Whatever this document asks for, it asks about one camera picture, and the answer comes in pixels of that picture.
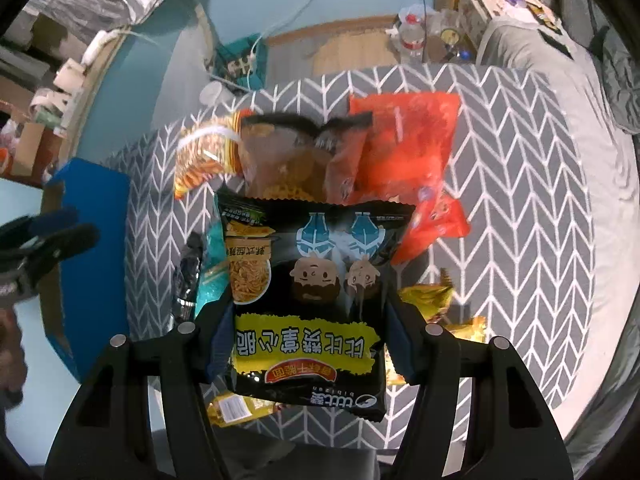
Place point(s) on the yellow striped snack bag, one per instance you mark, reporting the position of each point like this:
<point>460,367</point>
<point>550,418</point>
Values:
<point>205,155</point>

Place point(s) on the small red snack packet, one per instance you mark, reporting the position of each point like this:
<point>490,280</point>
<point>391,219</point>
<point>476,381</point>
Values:
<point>440,220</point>

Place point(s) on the white power strip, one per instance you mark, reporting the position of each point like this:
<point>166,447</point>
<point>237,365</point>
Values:
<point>102,40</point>
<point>235,50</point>

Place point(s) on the crinkled yellow snack packet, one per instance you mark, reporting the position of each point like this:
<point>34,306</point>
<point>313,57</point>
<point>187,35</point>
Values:
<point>430,297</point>

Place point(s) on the blue capped bottle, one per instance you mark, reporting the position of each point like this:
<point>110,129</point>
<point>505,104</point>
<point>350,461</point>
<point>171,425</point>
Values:
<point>462,55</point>

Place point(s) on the floral printed box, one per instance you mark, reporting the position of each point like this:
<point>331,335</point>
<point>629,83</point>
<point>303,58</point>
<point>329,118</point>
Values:
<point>487,5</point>

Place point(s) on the black noodle snack packet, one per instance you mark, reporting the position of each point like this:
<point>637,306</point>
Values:
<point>310,280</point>

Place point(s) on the teal snack packet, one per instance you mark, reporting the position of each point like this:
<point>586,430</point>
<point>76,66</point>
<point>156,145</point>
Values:
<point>212,270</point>

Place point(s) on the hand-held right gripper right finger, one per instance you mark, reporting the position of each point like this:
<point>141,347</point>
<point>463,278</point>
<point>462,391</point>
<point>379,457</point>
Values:
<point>400,345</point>

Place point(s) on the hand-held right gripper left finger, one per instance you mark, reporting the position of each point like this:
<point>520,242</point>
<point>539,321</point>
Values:
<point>219,345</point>

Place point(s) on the brown cardboard box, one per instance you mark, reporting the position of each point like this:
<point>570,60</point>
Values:
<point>31,140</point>

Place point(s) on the dark grey duvet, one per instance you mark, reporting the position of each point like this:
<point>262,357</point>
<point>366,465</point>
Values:
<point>620,90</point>

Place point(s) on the blue cardboard box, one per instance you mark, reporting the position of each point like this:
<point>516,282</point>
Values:
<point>90,195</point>

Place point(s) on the light grey bed sheet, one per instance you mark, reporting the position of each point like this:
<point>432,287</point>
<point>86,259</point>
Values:
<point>610,210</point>

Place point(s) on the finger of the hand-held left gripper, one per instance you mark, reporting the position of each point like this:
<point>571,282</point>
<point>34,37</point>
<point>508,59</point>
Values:
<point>65,246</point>
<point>52,221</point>

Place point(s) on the person's left hand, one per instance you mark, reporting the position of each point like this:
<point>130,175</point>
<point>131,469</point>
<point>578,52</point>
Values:
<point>10,355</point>

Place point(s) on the yellow labelled snack packet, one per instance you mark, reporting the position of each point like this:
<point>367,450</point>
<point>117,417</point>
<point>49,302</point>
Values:
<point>235,407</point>

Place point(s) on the large red snack bag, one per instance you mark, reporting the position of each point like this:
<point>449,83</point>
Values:
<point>410,145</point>

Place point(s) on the clear water bottle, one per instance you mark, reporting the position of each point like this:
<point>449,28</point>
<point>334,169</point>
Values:
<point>412,35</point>

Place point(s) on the grey chevron cloth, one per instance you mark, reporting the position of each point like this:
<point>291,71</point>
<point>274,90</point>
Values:
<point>500,185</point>

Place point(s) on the orange brown-topped snack bag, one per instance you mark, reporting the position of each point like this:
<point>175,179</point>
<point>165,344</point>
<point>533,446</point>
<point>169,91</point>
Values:
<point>290,160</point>

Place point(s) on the small dark snack packet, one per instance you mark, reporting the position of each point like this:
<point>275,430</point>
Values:
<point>189,275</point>

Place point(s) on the small yellow snack packet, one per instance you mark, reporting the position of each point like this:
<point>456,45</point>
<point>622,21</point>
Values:
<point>467,329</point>

